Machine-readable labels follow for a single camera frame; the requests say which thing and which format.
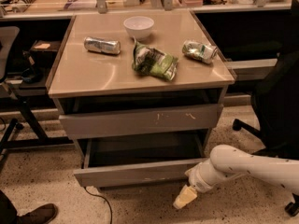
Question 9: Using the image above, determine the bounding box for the grey drawer cabinet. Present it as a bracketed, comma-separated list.
[45, 8, 236, 161]

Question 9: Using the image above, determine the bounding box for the grey office chair left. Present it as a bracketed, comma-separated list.
[0, 26, 20, 163]

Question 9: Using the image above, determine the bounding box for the grey top drawer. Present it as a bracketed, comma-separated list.
[59, 104, 223, 139]

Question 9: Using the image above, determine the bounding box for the soldering iron stand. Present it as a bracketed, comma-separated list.
[12, 0, 36, 13]

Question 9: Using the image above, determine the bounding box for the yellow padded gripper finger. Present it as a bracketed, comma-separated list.
[173, 185, 197, 209]

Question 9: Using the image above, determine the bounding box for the grey drawer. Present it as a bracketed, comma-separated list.
[59, 104, 223, 139]
[74, 132, 204, 188]
[97, 182, 180, 191]

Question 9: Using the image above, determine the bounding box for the black box with label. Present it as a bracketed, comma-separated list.
[30, 40, 61, 59]

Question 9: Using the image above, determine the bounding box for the grey bottom drawer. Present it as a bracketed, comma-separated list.
[97, 182, 180, 191]

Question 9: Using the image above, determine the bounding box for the white bowl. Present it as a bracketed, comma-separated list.
[123, 16, 154, 40]

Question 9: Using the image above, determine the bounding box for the crushed green white can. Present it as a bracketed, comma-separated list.
[182, 40, 218, 64]

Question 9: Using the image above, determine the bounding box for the black power cable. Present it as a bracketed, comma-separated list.
[83, 186, 114, 224]

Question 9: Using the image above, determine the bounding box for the black office chair right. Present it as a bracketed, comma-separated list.
[232, 0, 299, 217]

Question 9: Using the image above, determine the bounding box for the silver can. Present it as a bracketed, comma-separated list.
[84, 36, 121, 55]

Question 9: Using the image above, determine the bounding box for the green chip bag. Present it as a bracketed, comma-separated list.
[132, 40, 178, 81]

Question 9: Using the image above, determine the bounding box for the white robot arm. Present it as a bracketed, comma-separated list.
[173, 145, 299, 217]

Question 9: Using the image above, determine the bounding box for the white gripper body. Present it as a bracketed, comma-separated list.
[185, 161, 224, 193]

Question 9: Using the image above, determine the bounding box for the brown shoe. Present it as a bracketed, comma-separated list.
[17, 203, 58, 224]

